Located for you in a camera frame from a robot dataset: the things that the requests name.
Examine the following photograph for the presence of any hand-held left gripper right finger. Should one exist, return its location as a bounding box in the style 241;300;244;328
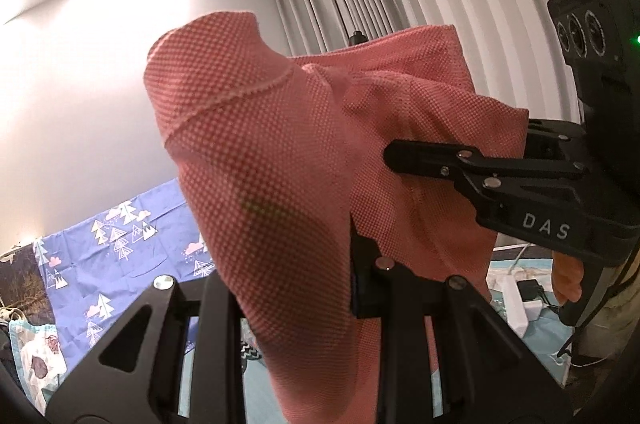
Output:
347;215;572;424

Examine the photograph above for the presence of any blue tree print bedsheet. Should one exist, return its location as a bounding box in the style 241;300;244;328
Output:
31;178;223;372

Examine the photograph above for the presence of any dark patterned blanket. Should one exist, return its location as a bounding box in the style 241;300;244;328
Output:
0;244;53;322

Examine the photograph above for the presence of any white cable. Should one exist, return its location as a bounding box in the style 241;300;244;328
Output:
491;244;538;272

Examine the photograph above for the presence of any teal printed bedsheet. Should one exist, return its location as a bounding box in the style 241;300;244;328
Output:
185;254;581;424

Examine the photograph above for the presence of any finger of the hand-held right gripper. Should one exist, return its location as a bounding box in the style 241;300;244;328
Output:
383;139;590;205
523;118;591;167

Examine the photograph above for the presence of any person's beige clothing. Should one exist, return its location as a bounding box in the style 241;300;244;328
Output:
570;249;640;367

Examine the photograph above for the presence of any coral knit shirt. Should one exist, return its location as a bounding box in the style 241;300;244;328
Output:
143;10;531;424

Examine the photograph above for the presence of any person's right hand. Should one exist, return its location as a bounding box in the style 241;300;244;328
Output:
551;250;585;305

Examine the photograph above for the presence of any white power strip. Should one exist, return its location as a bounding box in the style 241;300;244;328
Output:
486;265;532;339

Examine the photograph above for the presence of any animal print pillow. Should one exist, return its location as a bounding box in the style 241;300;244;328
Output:
6;320;69;411

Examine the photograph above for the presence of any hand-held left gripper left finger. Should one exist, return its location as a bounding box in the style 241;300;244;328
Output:
44;274;247;424

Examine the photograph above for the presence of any black power adapter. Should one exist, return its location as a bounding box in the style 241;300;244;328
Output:
517;280;550;305

